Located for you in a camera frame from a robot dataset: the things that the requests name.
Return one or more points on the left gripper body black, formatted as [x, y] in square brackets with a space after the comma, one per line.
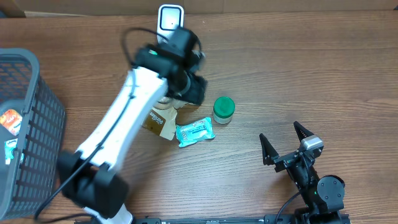
[192, 91]

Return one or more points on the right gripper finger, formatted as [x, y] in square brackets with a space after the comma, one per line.
[301, 131]
[269, 154]

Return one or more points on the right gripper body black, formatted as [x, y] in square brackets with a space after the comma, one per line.
[285, 162]

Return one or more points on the brown clear snack bag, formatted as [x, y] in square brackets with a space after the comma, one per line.
[162, 116]

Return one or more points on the green lid jar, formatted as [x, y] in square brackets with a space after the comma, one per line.
[223, 110]

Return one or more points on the teal tissue pack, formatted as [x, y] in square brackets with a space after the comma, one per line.
[192, 133]

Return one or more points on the orange snack packet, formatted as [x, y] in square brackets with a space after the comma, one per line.
[12, 121]

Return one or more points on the small green white packet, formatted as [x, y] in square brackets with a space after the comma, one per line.
[9, 147]

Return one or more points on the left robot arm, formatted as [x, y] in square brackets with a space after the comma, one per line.
[89, 176]

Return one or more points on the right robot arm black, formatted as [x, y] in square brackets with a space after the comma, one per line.
[323, 197]

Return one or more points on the white barcode scanner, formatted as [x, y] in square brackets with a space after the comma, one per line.
[169, 17]

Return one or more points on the grey plastic mesh basket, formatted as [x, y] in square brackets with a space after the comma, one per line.
[30, 177]

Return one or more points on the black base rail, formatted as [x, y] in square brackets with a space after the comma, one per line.
[211, 221]

